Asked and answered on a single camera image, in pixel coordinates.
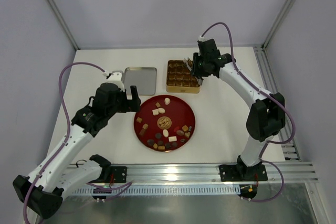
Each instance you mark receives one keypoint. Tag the dark flat round chocolate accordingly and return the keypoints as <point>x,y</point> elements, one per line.
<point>158,135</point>

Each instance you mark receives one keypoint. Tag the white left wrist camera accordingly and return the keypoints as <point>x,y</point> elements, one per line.
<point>115,77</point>

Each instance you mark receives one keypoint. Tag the right aluminium frame post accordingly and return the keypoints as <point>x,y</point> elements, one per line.
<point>285,9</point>

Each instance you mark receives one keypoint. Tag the white cone chocolate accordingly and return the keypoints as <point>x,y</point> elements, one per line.
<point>167,101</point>

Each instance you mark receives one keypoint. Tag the white square chocolate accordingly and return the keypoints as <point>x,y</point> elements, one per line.
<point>156,112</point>

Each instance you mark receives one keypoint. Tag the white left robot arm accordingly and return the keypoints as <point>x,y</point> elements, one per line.
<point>63,153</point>

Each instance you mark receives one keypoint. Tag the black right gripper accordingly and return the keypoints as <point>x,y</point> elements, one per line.
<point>196,65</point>

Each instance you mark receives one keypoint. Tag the white rectangular chocolate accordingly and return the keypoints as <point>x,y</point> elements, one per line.
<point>172,139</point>

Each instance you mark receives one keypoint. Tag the right side aluminium rail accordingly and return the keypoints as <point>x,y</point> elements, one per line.
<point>287,133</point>

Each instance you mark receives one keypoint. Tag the aluminium frame post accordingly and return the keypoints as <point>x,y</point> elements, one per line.
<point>285,9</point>
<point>61,21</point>

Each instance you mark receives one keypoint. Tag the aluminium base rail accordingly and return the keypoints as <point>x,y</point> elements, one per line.
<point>173,179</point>

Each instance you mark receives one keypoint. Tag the dark square chocolate bottom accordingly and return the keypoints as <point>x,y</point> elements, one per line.
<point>168,145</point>

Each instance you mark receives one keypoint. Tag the silver tin lid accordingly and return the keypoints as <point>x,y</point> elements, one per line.
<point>144,78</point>

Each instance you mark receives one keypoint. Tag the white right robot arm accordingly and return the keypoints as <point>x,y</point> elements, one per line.
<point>265,119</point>

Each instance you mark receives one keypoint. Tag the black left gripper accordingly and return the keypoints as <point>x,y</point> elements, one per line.
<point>128,100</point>

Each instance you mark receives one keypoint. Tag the white oval chocolate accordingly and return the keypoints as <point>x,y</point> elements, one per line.
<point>165,133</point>
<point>162,110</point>

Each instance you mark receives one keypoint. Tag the left aluminium frame post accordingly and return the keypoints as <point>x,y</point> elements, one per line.
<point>61,21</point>

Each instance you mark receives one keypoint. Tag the brown oval chocolate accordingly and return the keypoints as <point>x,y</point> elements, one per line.
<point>180,132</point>

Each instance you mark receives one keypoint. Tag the dark grey egg chocolate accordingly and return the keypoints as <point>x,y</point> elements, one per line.
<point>150,142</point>

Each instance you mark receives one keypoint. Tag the gold chocolate tin box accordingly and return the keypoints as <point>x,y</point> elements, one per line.
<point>179,78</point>

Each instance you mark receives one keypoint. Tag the round red tray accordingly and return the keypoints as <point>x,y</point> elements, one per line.
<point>177,114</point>

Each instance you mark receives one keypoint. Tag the caramel barrel chocolate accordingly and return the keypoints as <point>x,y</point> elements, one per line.
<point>161,148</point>

